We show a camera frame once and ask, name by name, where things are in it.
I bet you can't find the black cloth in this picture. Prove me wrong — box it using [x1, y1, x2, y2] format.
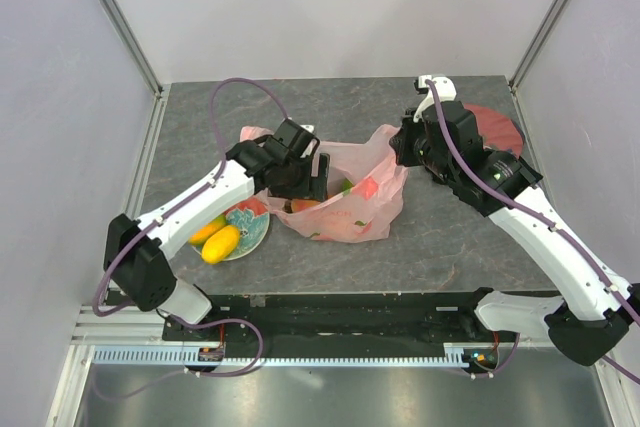
[431, 150, 543, 217]

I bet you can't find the right aluminium frame post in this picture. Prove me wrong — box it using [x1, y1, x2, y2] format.
[508, 0, 571, 95]

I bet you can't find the pink plastic bag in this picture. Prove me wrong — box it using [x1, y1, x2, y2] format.
[256, 124, 408, 243]

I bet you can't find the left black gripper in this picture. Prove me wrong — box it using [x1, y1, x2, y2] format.
[269, 153, 329, 202]

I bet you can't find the orange green mango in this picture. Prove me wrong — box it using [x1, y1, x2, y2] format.
[188, 214, 227, 246]

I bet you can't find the yellow mango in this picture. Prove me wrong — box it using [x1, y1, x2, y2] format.
[201, 225, 241, 264]

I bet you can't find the peach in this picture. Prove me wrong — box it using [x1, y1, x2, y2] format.
[290, 199, 320, 213]

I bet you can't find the left aluminium frame post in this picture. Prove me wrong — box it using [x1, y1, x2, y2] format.
[98, 0, 164, 97]

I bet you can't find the aluminium frame post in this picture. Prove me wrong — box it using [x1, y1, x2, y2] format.
[98, 0, 164, 97]
[508, 0, 571, 95]

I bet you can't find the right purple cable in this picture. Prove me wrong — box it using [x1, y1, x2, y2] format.
[424, 79, 640, 386]

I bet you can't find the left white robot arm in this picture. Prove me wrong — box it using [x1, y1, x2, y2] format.
[97, 119, 330, 340]

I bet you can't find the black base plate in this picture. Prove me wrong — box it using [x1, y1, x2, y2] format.
[162, 292, 516, 361]

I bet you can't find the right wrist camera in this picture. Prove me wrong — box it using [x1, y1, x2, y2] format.
[412, 75, 457, 123]

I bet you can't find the red printed t-shirt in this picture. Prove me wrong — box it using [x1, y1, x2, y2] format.
[464, 103, 525, 158]

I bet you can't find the purple cable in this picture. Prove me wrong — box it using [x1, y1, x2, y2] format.
[424, 79, 640, 386]
[92, 77, 291, 402]

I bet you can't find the green apple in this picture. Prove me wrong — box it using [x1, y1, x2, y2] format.
[340, 179, 354, 194]

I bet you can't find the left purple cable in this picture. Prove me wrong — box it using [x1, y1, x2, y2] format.
[92, 77, 291, 402]

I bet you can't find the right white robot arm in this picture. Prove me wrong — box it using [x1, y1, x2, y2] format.
[389, 101, 639, 366]

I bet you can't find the white fruit plate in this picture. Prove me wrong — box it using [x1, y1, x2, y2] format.
[191, 197, 270, 262]

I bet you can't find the slotted cable duct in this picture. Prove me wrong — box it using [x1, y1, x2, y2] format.
[93, 335, 469, 368]

